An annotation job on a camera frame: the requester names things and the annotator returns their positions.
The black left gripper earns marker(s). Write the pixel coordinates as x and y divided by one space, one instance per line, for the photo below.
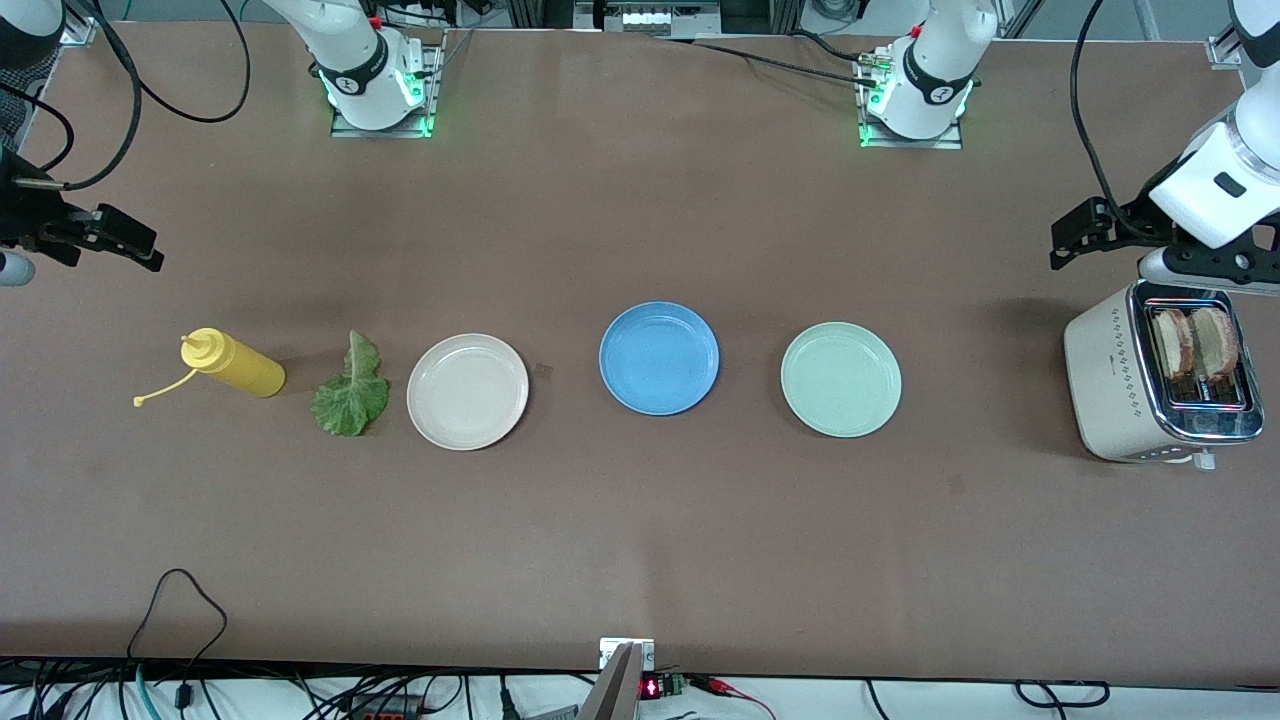
1128 220

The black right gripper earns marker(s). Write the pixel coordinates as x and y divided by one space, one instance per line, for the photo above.
28 212

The toasted bread slice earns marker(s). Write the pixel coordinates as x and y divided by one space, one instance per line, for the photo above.
1172 345
1215 345

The yellow mustard squeeze bottle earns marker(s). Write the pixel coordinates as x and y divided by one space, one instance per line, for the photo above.
245 368

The green lettuce leaf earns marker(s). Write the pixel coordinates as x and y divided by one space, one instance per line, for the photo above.
350 400

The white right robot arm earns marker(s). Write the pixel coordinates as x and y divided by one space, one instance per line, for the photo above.
350 50

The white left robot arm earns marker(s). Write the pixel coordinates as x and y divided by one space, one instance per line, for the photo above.
935 70

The light green round plate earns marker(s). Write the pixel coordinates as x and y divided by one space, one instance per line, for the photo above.
841 379

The beige round plate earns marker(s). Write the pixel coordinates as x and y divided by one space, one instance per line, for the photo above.
467 392

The blue round plate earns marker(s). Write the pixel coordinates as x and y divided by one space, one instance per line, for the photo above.
659 358

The grey mesh chair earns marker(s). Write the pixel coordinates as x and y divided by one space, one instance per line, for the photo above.
15 110

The cream and chrome toaster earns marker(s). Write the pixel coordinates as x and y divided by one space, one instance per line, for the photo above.
1110 390

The metal box with white lights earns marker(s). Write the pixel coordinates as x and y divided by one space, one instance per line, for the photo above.
648 18

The small red-lit circuit board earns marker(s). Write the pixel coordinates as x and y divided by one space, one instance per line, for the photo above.
665 686

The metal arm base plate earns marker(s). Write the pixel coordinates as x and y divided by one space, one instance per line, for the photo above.
910 144
380 132

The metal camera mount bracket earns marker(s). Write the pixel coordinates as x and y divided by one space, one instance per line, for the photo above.
625 690

